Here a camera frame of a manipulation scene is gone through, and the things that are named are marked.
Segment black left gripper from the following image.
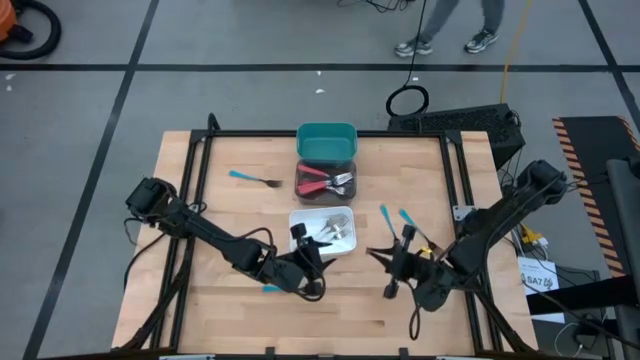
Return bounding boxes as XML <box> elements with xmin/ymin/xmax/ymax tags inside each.
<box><xmin>264</xmin><ymin>223</ymin><xmax>338</xmax><ymax>301</ymax></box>

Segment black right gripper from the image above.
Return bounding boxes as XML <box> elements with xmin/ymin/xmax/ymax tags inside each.
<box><xmin>365</xmin><ymin>225</ymin><xmax>441</xmax><ymax>299</ymax></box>

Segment white plastic bin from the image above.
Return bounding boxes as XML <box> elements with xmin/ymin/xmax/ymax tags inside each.
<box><xmin>288</xmin><ymin>206</ymin><xmax>358</xmax><ymax>259</ymax></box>

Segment red-handled silver fork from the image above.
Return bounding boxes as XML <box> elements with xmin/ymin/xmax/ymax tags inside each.
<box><xmin>298</xmin><ymin>174</ymin><xmax>351</xmax><ymax>197</ymax></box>
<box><xmin>297</xmin><ymin>172</ymin><xmax>355</xmax><ymax>197</ymax></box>
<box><xmin>297</xmin><ymin>163</ymin><xmax>351</xmax><ymax>197</ymax></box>

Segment grey translucent plastic bin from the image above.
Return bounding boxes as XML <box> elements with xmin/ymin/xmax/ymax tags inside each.
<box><xmin>293</xmin><ymin>159</ymin><xmax>358</xmax><ymax>206</ymax></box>

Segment teal plastic bin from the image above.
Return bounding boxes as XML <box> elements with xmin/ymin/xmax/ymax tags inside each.
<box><xmin>295</xmin><ymin>122</ymin><xmax>359</xmax><ymax>167</ymax></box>

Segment white paper sign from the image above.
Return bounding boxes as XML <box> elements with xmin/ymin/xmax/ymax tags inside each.
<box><xmin>517</xmin><ymin>255</ymin><xmax>566</xmax><ymax>325</ymax></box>

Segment yellow and white connectors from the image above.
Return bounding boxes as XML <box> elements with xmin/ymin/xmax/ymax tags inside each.
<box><xmin>517</xmin><ymin>224</ymin><xmax>551</xmax><ymax>251</ymax></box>

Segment black stand beam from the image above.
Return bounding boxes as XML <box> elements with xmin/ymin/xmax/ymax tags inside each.
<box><xmin>525</xmin><ymin>274</ymin><xmax>640</xmax><ymax>317</ymax></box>

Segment black mat with hazard stripes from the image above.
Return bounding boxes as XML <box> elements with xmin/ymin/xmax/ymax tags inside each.
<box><xmin>552</xmin><ymin>114</ymin><xmax>640</xmax><ymax>279</ymax></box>

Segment person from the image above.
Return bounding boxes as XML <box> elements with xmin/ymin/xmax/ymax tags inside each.
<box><xmin>393</xmin><ymin>0</ymin><xmax>506</xmax><ymax>59</ymax></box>

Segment orange vacuum cleaner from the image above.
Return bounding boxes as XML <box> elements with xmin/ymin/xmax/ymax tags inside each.
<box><xmin>0</xmin><ymin>0</ymin><xmax>21</xmax><ymax>44</ymax></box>

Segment black aluminium table frame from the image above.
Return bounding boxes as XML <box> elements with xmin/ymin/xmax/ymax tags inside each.
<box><xmin>112</xmin><ymin>112</ymin><xmax>539</xmax><ymax>360</ymax></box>

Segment black cable with loop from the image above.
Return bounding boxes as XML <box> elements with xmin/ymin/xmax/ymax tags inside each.
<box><xmin>384</xmin><ymin>0</ymin><xmax>431</xmax><ymax>119</ymax></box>

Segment yellow cable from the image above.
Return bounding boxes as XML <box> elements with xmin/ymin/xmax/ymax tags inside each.
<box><xmin>499</xmin><ymin>0</ymin><xmax>534</xmax><ymax>105</ymax></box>

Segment dark grey post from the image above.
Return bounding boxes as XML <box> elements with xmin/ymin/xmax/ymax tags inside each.
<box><xmin>604</xmin><ymin>157</ymin><xmax>640</xmax><ymax>360</ymax></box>

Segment black vacuum hose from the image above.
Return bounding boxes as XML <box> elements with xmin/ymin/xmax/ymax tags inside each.
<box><xmin>0</xmin><ymin>0</ymin><xmax>63</xmax><ymax>61</ymax></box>

